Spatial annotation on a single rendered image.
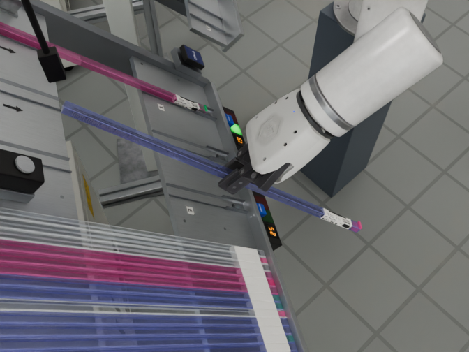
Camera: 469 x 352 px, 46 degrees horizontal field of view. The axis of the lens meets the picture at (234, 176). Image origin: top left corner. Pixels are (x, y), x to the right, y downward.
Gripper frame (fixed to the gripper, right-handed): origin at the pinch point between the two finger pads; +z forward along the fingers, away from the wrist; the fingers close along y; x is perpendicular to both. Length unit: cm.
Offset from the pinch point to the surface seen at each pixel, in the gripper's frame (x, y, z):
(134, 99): 14, -70, 45
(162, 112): -2.1, -24.4, 13.3
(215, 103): 10.4, -35.0, 11.2
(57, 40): -22.3, -31.4, 17.1
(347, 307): 90, -27, 38
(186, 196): 3.2, -7.0, 13.5
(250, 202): 17.2, -11.8, 11.3
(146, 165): 38, -78, 69
